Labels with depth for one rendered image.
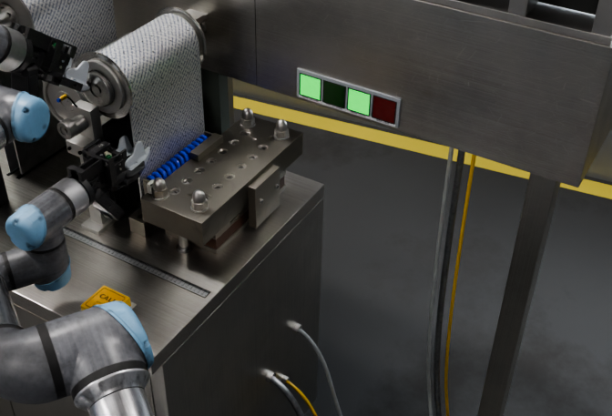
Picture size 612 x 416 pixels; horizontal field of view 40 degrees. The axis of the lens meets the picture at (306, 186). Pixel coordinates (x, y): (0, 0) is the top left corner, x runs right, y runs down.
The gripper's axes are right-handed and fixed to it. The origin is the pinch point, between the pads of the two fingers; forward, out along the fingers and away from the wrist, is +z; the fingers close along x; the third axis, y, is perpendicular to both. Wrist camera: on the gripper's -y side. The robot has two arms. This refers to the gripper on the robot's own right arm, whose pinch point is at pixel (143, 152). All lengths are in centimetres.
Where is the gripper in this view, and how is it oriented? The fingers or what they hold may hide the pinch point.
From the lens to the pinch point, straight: 180.4
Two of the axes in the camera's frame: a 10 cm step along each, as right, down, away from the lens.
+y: 0.2, -8.0, -6.0
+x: -8.6, -3.2, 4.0
